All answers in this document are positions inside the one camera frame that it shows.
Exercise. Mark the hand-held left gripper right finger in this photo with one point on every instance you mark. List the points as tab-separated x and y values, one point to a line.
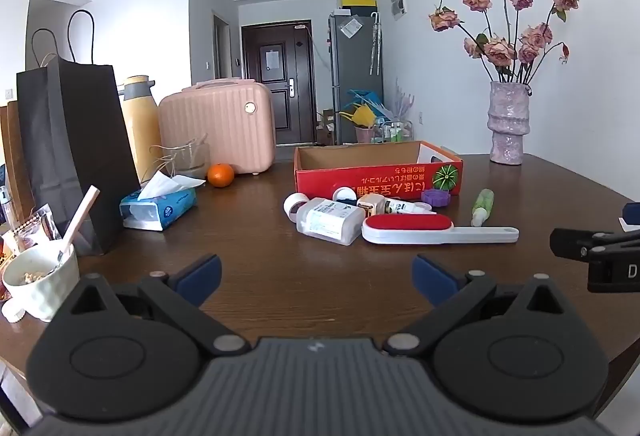
435	278

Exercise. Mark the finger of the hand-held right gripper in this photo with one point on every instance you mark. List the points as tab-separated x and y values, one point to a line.
632	211
570	243

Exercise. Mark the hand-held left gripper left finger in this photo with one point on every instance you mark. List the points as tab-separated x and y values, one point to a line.
200	273

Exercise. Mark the red and white lint brush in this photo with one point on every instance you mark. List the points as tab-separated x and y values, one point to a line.
407	223

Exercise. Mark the white squeeze tube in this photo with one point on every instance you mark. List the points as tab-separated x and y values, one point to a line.
405	206

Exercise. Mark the purple notched bottle cap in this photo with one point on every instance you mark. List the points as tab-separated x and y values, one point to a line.
435	197

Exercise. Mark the green spray bottle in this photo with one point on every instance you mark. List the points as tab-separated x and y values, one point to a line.
482	203

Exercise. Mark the white power adapter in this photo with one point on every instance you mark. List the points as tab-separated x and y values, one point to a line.
372	203

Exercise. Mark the red cardboard box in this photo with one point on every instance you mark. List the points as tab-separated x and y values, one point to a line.
380	181

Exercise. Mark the white tape roll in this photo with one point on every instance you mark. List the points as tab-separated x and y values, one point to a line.
295	206

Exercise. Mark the blue tissue pack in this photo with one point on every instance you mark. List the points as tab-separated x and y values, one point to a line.
165	208

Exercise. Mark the orange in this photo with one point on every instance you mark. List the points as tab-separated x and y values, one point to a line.
220	175

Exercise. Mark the glass cup with raffia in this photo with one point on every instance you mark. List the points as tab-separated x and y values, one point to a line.
192	161

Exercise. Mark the white ribbed bottle top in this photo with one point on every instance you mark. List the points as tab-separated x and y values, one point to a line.
345	192

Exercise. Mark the wooden spoon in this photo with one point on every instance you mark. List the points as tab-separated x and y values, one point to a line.
82	213

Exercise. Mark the purple textured vase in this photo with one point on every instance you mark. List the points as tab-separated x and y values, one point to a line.
507	126

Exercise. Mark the pink ribbed suitcase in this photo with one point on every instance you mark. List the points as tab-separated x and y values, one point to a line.
215	126

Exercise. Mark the metal trolley with bottles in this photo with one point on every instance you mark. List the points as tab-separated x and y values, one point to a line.
397	130

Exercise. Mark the white ceramic bowl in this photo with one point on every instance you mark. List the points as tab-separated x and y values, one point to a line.
45	291

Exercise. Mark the yellow thermos jug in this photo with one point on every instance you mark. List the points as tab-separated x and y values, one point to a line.
142	126

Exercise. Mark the pink bucket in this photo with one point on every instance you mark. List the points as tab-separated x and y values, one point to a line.
364	135

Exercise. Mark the clear snack packet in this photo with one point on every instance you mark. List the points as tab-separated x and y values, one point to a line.
42	223

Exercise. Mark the dark brown entrance door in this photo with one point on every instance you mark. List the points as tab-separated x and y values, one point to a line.
277	116

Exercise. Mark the black paper bag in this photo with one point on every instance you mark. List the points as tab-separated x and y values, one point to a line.
75	141

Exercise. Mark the cardboard boxes on floor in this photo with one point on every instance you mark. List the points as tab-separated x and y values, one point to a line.
326	126

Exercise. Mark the dried pink rose bouquet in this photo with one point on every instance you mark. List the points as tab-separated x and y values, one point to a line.
497	49

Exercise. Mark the brown paper bag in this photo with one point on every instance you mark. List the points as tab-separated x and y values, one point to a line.
12	156

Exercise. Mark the grey interior door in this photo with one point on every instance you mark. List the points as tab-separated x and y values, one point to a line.
220	51

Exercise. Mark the white paper door notice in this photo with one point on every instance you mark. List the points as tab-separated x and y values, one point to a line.
272	60

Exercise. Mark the grey refrigerator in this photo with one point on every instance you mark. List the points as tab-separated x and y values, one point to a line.
350	66

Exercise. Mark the clear hanging umbrella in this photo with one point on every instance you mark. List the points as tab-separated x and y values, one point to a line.
375	41

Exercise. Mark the clear document sleeve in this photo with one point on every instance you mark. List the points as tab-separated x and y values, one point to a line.
351	26

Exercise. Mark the yellow and black box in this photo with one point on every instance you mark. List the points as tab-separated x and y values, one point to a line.
357	2

